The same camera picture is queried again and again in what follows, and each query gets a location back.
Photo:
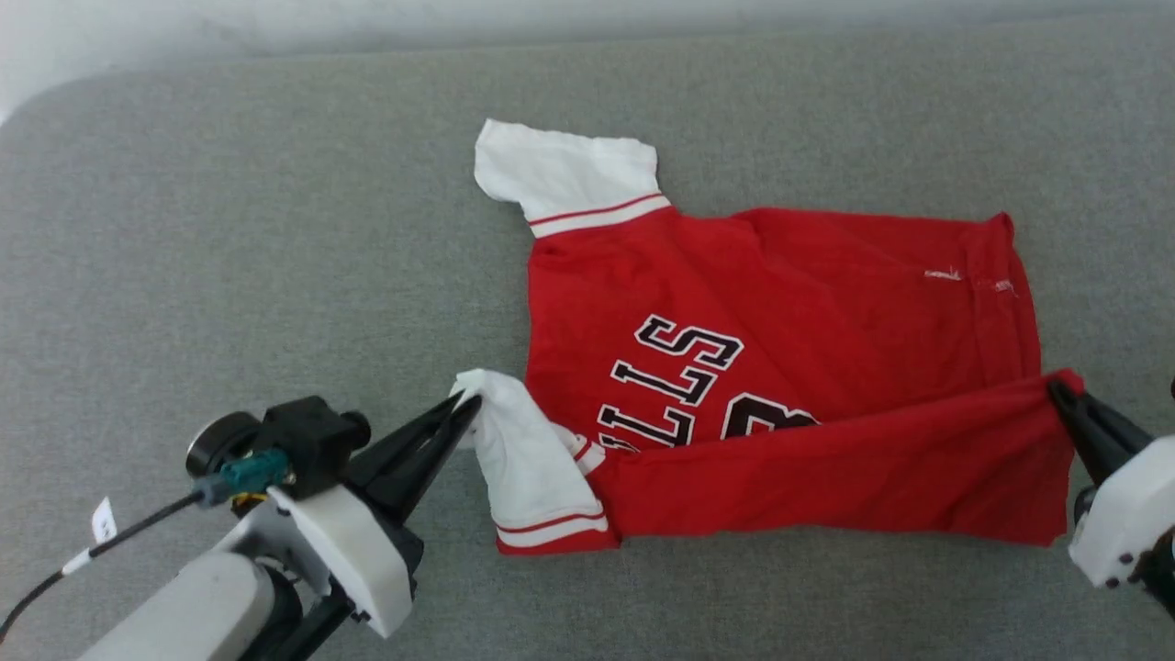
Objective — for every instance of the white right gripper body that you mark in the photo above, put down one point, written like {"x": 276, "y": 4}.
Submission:
{"x": 1129, "y": 523}

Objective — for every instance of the grey fabric sofa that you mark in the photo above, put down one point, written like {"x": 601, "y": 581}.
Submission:
{"x": 229, "y": 229}

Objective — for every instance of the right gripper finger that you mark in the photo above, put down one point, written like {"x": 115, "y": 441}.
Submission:
{"x": 1097, "y": 420}
{"x": 1094, "y": 457}

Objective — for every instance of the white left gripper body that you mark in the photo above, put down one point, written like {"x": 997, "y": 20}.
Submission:
{"x": 349, "y": 560}

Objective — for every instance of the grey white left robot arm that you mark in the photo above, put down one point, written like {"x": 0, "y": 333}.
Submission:
{"x": 184, "y": 615}

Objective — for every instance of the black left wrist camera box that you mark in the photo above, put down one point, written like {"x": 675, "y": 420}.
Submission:
{"x": 312, "y": 441}

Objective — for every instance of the red white basketball jersey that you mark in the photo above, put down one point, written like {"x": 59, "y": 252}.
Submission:
{"x": 826, "y": 303}

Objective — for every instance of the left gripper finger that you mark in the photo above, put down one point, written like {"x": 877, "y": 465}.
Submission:
{"x": 418, "y": 441}
{"x": 422, "y": 477}

